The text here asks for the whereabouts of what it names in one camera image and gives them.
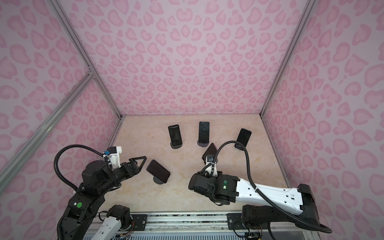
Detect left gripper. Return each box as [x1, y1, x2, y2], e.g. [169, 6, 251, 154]
[98, 154, 147, 196]

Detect black phone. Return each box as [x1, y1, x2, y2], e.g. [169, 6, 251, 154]
[168, 125, 183, 145]
[198, 122, 210, 143]
[146, 160, 171, 184]
[234, 129, 252, 151]

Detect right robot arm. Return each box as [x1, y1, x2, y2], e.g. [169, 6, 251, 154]
[188, 174, 321, 231]

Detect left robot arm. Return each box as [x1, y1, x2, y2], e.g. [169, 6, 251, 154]
[57, 156, 147, 240]

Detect front left dark stand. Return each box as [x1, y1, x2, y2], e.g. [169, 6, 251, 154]
[153, 176, 164, 185]

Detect dark stand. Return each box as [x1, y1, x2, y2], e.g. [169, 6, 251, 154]
[170, 142, 183, 150]
[197, 139, 209, 148]
[153, 176, 164, 185]

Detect centre pink-edged phone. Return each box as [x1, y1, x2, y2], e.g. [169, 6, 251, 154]
[202, 143, 218, 164]

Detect back left dark stand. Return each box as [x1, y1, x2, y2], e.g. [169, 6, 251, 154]
[170, 142, 183, 150]

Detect back centre dark stand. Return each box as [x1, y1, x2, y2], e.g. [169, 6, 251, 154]
[197, 139, 209, 148]

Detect left diagonal aluminium bar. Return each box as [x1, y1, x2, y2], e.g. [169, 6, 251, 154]
[1, 71, 95, 193]

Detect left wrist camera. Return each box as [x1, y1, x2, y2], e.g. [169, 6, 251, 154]
[103, 146, 122, 171]

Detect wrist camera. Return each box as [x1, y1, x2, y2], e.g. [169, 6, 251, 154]
[103, 146, 122, 171]
[205, 155, 218, 177]

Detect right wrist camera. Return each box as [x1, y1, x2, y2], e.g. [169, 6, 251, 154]
[205, 155, 218, 177]

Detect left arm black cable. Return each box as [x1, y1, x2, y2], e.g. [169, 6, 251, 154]
[53, 144, 106, 193]

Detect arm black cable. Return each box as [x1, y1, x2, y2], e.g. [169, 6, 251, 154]
[212, 140, 333, 234]
[53, 144, 106, 193]

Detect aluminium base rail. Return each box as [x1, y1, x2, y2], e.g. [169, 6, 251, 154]
[82, 211, 320, 240]

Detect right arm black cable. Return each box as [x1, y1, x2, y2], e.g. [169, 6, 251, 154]
[212, 140, 333, 234]

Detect left corner aluminium post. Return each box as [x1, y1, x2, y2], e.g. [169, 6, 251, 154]
[47, 0, 124, 120]

